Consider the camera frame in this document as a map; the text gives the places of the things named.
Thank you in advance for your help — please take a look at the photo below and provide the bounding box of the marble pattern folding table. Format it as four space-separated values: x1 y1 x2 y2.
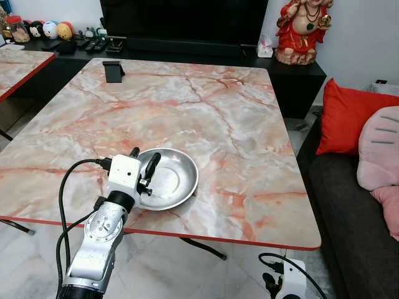
0 49 57 141
0 57 322 261

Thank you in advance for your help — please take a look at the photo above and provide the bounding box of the black phone stand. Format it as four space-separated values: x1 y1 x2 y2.
102 60 126 84

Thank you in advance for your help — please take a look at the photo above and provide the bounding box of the round shallow steel plate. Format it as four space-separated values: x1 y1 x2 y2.
133 148 200 211

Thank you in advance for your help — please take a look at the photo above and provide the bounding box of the white egg figurine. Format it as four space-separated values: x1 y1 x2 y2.
42 21 59 40

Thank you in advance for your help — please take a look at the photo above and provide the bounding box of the dark grey sofa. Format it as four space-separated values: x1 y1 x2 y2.
297 115 399 299

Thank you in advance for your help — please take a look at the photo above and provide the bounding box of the pink white tissue packet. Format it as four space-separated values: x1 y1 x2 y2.
257 34 274 59

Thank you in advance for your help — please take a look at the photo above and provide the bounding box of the black egg figurine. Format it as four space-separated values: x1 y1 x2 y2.
28 21 44 40

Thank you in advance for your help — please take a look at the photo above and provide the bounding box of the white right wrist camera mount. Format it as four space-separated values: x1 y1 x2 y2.
280 259 308 299

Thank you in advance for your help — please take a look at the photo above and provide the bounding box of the pink face cushion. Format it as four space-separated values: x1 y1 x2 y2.
357 105 399 192

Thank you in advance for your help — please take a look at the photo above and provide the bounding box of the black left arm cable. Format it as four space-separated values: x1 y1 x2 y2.
55 158 114 297

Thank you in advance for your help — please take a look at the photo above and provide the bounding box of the orange egg figurine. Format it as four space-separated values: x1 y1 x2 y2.
57 22 75 41

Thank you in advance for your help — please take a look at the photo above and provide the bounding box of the black television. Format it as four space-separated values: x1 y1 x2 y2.
100 0 276 45

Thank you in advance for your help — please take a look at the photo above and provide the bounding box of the red lidded jar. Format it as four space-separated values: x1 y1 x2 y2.
4 16 29 44

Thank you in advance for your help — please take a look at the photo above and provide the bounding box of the red laughing Buddha statue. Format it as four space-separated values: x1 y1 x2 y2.
275 0 335 67

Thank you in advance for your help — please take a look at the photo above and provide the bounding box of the red pillow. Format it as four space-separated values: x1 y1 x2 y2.
315 77 399 157

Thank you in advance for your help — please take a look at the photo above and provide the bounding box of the plain pink pillow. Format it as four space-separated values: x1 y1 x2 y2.
370 185 399 242

